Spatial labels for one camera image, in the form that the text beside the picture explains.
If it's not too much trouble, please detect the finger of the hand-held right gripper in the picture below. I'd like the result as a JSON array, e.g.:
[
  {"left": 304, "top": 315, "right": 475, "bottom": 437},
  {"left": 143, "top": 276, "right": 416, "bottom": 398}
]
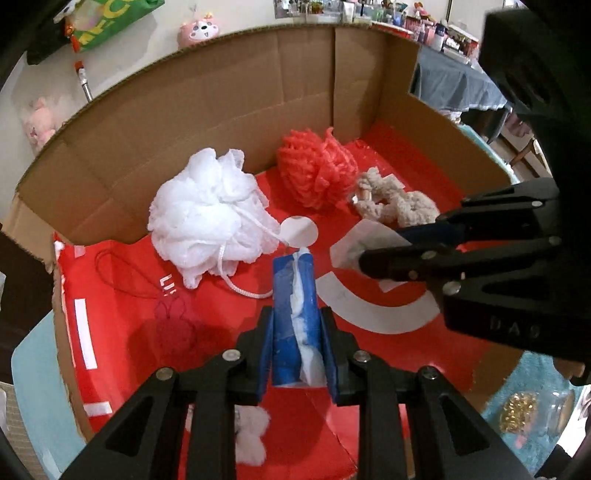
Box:
[
  {"left": 399, "top": 178, "right": 563, "bottom": 246},
  {"left": 359, "top": 235, "right": 566, "bottom": 285}
]

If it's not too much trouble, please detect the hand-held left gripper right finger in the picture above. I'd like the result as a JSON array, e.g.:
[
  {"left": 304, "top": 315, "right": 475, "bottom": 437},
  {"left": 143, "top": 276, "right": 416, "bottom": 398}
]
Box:
[{"left": 318, "top": 305, "right": 532, "bottom": 480}]

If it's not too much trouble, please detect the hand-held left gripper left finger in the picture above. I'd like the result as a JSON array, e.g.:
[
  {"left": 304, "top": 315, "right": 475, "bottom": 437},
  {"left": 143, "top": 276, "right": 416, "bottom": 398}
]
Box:
[{"left": 60, "top": 305, "right": 275, "bottom": 480}]

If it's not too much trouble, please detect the beige curly scrunchie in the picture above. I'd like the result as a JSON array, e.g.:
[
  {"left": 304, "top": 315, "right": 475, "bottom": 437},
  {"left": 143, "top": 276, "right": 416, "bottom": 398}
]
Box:
[{"left": 348, "top": 167, "right": 441, "bottom": 229}]

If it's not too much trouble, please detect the blue tissue pack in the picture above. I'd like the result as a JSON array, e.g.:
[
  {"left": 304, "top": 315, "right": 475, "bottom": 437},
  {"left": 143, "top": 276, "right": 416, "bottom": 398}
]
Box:
[{"left": 271, "top": 247, "right": 326, "bottom": 388}]

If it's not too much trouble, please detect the dark hair cord loop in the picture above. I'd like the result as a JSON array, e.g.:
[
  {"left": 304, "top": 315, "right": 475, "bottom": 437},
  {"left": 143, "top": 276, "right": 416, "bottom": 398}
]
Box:
[{"left": 95, "top": 249, "right": 160, "bottom": 301}]

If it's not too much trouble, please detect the cardboard box with red lining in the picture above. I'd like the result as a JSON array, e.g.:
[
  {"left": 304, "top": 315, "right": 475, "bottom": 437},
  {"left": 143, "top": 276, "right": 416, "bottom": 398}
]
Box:
[{"left": 0, "top": 24, "right": 525, "bottom": 480}]

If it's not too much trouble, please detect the red yarn scrunchie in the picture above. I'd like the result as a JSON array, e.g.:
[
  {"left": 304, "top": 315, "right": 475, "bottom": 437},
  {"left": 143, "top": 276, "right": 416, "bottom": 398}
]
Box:
[{"left": 277, "top": 127, "right": 360, "bottom": 210}]

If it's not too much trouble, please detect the white mesh bath pouf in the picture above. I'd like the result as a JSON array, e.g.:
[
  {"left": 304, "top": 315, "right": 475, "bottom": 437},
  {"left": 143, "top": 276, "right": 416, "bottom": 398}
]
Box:
[{"left": 148, "top": 148, "right": 282, "bottom": 298}]

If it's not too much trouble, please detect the red container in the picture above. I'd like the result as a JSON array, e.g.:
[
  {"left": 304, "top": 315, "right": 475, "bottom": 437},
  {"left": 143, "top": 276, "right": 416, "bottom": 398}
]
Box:
[{"left": 372, "top": 23, "right": 419, "bottom": 43}]

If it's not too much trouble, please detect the glass jar with gold pieces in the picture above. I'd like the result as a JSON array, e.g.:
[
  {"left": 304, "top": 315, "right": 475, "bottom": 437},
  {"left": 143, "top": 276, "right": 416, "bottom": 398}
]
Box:
[{"left": 501, "top": 388, "right": 578, "bottom": 448}]

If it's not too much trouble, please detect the pink round plush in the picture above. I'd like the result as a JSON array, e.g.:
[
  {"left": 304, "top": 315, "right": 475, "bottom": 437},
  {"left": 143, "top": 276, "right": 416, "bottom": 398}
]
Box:
[{"left": 178, "top": 14, "right": 221, "bottom": 49}]

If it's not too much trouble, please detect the pink pig plush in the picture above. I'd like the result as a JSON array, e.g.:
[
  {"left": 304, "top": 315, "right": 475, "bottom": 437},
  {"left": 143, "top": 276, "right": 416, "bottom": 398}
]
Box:
[{"left": 24, "top": 96, "right": 63, "bottom": 148}]

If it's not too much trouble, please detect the green tote bag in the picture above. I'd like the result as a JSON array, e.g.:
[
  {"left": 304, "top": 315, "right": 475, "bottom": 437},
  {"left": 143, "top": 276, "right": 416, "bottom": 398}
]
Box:
[{"left": 53, "top": 0, "right": 166, "bottom": 52}]

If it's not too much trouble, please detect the white plush keychain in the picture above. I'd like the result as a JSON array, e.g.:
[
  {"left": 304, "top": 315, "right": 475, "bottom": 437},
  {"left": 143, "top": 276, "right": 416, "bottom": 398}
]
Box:
[{"left": 53, "top": 0, "right": 88, "bottom": 23}]

